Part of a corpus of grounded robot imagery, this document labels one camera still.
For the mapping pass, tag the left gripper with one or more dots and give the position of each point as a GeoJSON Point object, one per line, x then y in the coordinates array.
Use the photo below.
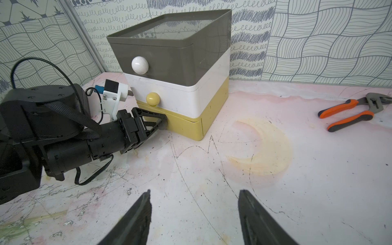
{"type": "Point", "coordinates": [127, 133]}

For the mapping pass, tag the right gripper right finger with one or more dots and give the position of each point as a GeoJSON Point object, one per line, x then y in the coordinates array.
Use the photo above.
{"type": "Point", "coordinates": [258, 226]}

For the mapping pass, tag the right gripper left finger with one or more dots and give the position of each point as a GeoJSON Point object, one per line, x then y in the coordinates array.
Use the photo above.
{"type": "Point", "coordinates": [133, 227]}

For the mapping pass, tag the yellow bottom drawer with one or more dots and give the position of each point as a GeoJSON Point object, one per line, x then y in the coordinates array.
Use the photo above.
{"type": "Point", "coordinates": [178, 123]}

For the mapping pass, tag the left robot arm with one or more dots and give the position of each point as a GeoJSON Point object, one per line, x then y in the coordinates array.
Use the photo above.
{"type": "Point", "coordinates": [49, 129]}

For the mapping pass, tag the drawer cabinet frame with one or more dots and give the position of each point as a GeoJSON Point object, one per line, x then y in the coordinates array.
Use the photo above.
{"type": "Point", "coordinates": [209, 32]}

